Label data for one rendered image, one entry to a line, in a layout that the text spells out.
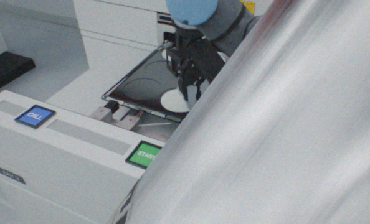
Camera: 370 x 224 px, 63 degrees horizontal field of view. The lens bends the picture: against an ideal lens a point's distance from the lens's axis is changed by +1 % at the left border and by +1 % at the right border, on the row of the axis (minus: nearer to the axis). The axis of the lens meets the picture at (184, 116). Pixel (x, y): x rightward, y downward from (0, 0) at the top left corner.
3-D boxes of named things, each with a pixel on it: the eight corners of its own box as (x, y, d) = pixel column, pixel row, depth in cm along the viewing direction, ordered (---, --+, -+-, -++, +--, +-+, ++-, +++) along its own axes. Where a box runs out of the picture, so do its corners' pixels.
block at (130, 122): (129, 123, 73) (128, 113, 71) (141, 127, 71) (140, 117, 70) (109, 144, 67) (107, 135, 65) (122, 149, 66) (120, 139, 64)
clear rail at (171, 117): (103, 97, 79) (102, 93, 78) (242, 139, 67) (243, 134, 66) (100, 100, 78) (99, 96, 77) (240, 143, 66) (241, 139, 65)
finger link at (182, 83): (194, 93, 70) (195, 60, 64) (199, 97, 69) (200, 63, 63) (177, 100, 68) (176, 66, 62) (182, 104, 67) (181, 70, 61)
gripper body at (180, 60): (192, 61, 72) (193, 12, 65) (215, 78, 67) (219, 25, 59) (165, 71, 69) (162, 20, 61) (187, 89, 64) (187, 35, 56)
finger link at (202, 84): (193, 97, 77) (194, 65, 71) (207, 109, 73) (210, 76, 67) (183, 101, 75) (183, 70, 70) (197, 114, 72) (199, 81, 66)
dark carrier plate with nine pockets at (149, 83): (169, 43, 102) (169, 41, 102) (270, 64, 91) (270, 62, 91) (108, 97, 78) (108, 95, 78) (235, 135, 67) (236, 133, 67)
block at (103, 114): (101, 114, 75) (99, 104, 73) (113, 118, 74) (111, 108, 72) (80, 134, 70) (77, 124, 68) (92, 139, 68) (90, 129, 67)
